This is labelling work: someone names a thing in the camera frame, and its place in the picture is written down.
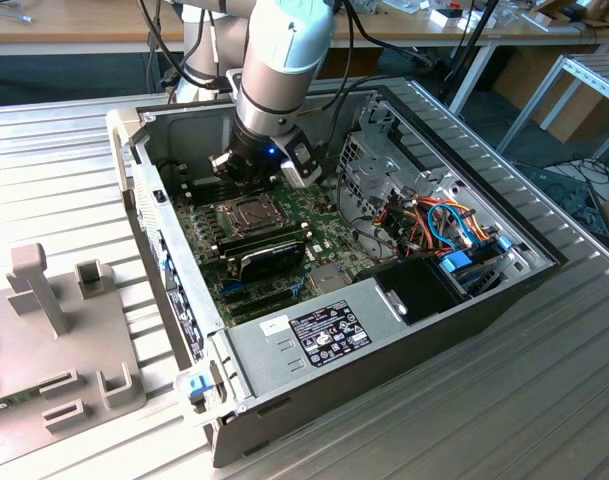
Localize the orange wire bundle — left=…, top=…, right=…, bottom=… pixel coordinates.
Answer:
left=412, top=196, right=491, bottom=242

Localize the black graphics card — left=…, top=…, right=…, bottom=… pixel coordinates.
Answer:
left=227, top=238, right=307, bottom=285

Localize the brown cardboard box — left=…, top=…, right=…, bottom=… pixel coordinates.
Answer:
left=493, top=44, right=609, bottom=144

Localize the green RAM stick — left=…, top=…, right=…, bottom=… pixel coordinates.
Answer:
left=0, top=388, right=42, bottom=417

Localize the thick black cable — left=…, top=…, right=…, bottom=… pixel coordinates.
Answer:
left=324, top=0, right=360, bottom=154

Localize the black cable with connector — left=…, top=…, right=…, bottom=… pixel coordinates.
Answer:
left=143, top=0, right=161, bottom=96

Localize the silver power supply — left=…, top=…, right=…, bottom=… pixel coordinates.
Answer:
left=223, top=277, right=416, bottom=401

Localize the silver drive cage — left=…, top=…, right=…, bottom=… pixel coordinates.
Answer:
left=336, top=89, right=425, bottom=224

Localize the silver chipset heatsink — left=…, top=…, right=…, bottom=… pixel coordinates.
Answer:
left=308, top=264, right=349, bottom=297

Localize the black expansion slot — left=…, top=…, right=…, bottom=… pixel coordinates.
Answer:
left=226, top=289, right=295, bottom=321

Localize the blue plastic latch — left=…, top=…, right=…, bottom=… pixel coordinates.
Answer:
left=183, top=373, right=214, bottom=403

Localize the grey parts rack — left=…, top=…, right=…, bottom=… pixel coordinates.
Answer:
left=0, top=242, right=148, bottom=451

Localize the wooden desk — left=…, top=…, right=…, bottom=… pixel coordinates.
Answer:
left=0, top=0, right=609, bottom=56

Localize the CPU socket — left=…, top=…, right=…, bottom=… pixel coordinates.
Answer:
left=223, top=192, right=287, bottom=239

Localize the blue wire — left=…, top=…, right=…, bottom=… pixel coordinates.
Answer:
left=426, top=200, right=473, bottom=249

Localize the black stand pole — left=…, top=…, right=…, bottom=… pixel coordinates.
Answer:
left=441, top=0, right=501, bottom=101

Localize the aluminium frame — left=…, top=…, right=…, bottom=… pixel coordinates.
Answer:
left=496, top=52, right=609, bottom=161

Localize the blue disk carrier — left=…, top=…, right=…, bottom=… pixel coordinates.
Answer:
left=436, top=248, right=503, bottom=297

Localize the green motherboard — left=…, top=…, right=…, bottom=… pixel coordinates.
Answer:
left=171, top=167, right=388, bottom=326

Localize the black PC case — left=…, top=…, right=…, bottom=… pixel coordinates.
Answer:
left=106, top=84, right=570, bottom=469

